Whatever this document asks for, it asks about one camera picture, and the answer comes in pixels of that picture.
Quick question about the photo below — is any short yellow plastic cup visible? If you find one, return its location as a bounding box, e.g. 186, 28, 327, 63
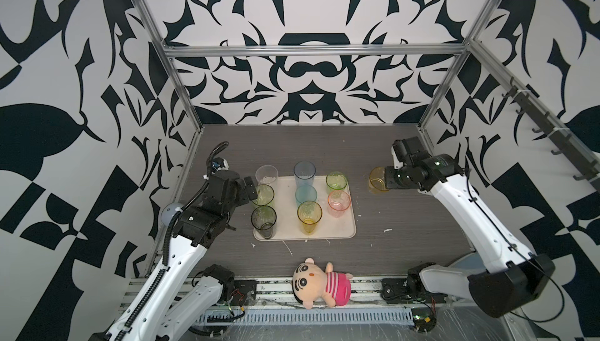
368, 166, 389, 194

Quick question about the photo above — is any tall green plastic cup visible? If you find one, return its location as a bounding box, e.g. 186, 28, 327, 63
252, 184, 275, 208

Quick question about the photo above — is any clear plastic cup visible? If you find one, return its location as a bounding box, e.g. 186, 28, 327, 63
255, 165, 279, 186

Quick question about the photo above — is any dark grey plastic cup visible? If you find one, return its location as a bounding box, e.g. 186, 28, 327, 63
251, 205, 278, 240

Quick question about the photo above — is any teal plastic cup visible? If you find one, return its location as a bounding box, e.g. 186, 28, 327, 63
295, 185, 318, 206

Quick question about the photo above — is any short green plastic cup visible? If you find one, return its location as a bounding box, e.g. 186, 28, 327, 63
326, 171, 348, 193

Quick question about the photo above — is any tall blue plastic cup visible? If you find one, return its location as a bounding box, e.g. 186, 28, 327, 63
293, 161, 317, 187

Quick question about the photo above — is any pink plastic cup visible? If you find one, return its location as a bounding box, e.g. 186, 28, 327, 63
327, 190, 352, 218

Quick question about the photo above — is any tall yellow plastic cup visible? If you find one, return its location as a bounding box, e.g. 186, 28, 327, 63
297, 200, 323, 236

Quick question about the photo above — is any beige plastic tray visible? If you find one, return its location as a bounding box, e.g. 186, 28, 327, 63
253, 175, 356, 242

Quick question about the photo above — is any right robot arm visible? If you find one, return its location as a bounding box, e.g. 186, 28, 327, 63
384, 137, 556, 318

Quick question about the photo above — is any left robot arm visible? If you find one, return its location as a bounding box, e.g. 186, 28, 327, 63
90, 170, 257, 340

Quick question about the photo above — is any light blue zip pouch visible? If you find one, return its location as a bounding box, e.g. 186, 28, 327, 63
449, 252, 486, 273

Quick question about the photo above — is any cartoon boy plush doll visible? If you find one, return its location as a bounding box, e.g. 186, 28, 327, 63
292, 258, 353, 310

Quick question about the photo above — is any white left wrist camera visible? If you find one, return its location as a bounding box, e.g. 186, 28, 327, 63
209, 157, 230, 174

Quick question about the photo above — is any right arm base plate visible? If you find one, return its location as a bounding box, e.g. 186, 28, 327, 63
381, 278, 446, 304

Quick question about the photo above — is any white slotted cable duct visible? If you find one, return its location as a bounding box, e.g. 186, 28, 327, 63
197, 308, 414, 326

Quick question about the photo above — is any wall hook rail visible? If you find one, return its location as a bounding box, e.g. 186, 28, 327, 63
500, 77, 599, 192

